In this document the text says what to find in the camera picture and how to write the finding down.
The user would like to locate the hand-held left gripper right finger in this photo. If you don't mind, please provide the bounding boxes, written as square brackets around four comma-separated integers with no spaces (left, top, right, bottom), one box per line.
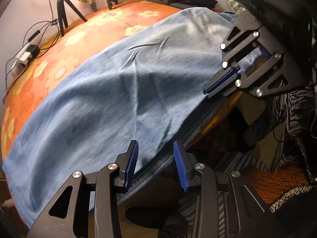
[173,140,281,238]

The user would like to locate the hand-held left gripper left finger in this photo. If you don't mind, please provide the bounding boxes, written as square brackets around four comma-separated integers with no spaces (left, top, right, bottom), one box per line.
[27,140,139,238]

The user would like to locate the black power adapter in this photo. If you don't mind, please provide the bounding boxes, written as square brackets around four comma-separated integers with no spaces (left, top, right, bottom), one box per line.
[25,45,40,58]

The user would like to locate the small black tripod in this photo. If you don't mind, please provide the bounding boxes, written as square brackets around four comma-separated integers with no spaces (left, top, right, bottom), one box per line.
[55,0,88,36]

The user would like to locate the white cable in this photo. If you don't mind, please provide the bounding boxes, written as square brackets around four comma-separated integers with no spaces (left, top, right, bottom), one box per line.
[6,63,28,86]

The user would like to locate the folded black garment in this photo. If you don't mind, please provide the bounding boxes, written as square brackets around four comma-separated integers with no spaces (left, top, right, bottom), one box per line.
[171,0,218,9]

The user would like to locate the orange knitted rug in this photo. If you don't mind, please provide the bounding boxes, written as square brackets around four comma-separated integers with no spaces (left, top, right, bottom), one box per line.
[244,165,317,214]

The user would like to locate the power strip with cables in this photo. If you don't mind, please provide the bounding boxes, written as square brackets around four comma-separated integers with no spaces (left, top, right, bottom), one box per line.
[4,0,62,105]

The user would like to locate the black shoe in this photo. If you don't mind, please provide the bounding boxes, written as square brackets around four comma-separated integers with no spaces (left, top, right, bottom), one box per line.
[125,199,182,229]

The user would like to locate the light blue denim pants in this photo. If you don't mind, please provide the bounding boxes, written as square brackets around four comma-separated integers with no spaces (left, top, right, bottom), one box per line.
[2,7,263,228]

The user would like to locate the orange floral bedsheet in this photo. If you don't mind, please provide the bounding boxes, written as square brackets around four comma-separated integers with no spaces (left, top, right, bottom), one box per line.
[0,0,245,159]

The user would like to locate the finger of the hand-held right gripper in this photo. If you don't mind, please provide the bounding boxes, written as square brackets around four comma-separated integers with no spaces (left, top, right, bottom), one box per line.
[210,52,310,100]
[203,12,263,97]

